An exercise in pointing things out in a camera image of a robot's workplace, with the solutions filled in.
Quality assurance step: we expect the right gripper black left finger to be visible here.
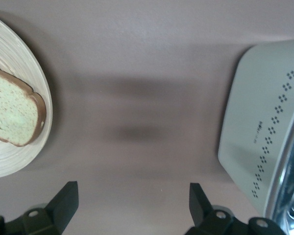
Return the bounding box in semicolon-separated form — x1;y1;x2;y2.
0;181;79;235

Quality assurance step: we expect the round wooden plate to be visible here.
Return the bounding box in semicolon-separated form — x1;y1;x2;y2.
0;12;53;180

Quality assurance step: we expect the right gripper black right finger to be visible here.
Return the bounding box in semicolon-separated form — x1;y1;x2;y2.
185;182;288;235

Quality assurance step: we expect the cream chrome two-slot toaster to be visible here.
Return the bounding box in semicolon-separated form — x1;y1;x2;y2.
217;38;294;235

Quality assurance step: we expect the brown-crust bread slice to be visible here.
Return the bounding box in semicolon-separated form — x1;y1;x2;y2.
0;61;47;148

